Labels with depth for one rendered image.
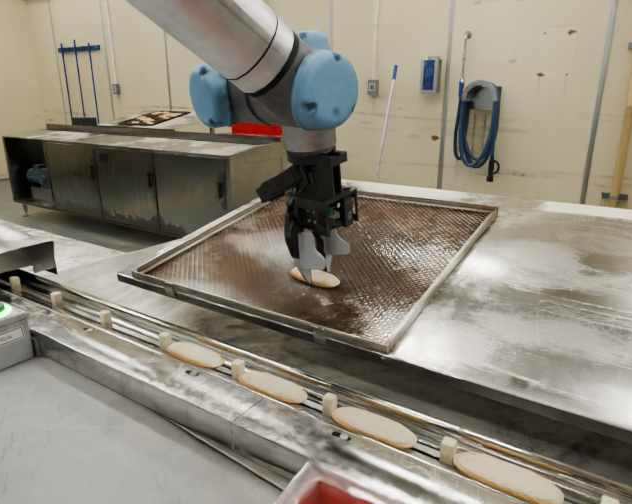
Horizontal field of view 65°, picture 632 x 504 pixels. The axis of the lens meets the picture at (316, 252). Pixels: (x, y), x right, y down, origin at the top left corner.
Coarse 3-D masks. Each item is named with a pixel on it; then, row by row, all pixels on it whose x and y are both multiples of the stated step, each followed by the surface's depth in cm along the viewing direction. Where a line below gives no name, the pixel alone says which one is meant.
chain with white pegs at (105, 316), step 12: (12, 288) 94; (60, 300) 87; (72, 312) 86; (108, 312) 79; (108, 324) 79; (132, 336) 77; (168, 336) 72; (240, 360) 65; (240, 372) 64; (324, 396) 57; (336, 396) 57; (312, 408) 60; (324, 408) 57; (336, 408) 58; (444, 444) 49; (456, 444) 50; (432, 456) 52; (444, 456) 50
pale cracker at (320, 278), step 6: (294, 270) 84; (312, 270) 82; (318, 270) 82; (294, 276) 83; (300, 276) 82; (312, 276) 81; (318, 276) 80; (324, 276) 80; (330, 276) 80; (306, 282) 81; (312, 282) 80; (318, 282) 79; (324, 282) 79; (330, 282) 79; (336, 282) 79
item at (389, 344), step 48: (288, 192) 122; (192, 240) 99; (240, 240) 99; (384, 240) 93; (192, 288) 80; (240, 288) 82; (336, 288) 79; (384, 288) 77; (432, 288) 73; (336, 336) 66
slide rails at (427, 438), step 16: (32, 288) 94; (48, 304) 87; (64, 304) 88; (80, 304) 87; (112, 320) 81; (128, 320) 81; (128, 336) 75; (160, 352) 71; (208, 368) 67; (256, 368) 67; (240, 384) 63; (304, 384) 63; (320, 400) 60; (320, 416) 57; (384, 416) 57; (416, 432) 54; (432, 432) 54; (432, 448) 52; (464, 448) 52; (560, 480) 47; (576, 496) 45; (592, 496) 45
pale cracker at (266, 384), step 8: (240, 376) 64; (248, 376) 63; (256, 376) 63; (264, 376) 63; (272, 376) 63; (248, 384) 62; (256, 384) 61; (264, 384) 61; (272, 384) 61; (280, 384) 61; (288, 384) 61; (264, 392) 60; (272, 392) 60; (280, 392) 60; (288, 392) 60; (296, 392) 60; (304, 392) 60; (280, 400) 59; (288, 400) 59; (296, 400) 59; (304, 400) 59
